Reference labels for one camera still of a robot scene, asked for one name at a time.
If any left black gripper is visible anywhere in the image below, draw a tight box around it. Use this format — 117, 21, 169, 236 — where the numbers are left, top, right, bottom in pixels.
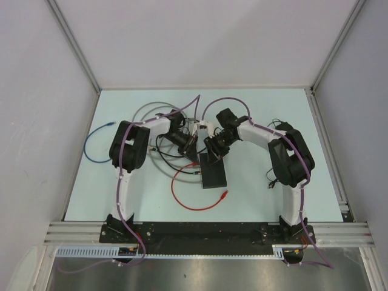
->
161, 130, 198, 164

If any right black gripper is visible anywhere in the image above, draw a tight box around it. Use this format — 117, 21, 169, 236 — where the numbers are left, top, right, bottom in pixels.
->
203, 132, 237, 166

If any black network switch box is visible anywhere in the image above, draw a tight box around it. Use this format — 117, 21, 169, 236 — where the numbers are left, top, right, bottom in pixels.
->
199, 153, 227, 190

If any black power adapter cable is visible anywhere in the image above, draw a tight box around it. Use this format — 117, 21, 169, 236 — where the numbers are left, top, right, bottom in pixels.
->
265, 118, 293, 190

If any blue ethernet cable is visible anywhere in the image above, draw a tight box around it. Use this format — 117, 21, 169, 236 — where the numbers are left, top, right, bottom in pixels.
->
84, 121, 118, 163

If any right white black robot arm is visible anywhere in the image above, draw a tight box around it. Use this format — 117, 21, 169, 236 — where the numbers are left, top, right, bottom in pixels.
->
204, 108, 315, 243

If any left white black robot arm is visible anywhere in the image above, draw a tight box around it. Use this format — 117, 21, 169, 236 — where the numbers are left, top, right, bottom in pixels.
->
109, 110, 198, 243

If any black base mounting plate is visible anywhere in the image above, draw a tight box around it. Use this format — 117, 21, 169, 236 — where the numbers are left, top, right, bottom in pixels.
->
99, 219, 316, 256

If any black ethernet cable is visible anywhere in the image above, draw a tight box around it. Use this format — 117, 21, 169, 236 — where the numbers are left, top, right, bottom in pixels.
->
148, 133, 209, 176

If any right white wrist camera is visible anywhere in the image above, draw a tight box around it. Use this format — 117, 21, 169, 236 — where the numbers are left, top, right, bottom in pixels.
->
199, 120, 216, 137

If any red ethernet cable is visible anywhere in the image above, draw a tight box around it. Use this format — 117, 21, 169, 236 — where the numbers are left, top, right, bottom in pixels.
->
172, 162, 231, 211

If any grey ethernet cable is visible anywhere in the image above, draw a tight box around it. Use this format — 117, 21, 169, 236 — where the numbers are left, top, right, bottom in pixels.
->
132, 101, 204, 186

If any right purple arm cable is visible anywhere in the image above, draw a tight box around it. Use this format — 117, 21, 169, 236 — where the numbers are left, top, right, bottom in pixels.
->
201, 97, 334, 269

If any aluminium front frame rail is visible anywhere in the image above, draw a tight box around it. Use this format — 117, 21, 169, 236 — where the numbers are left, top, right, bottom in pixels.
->
44, 222, 375, 248

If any white slotted cable duct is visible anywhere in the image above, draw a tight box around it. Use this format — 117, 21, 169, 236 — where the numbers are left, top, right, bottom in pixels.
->
56, 246, 284, 259

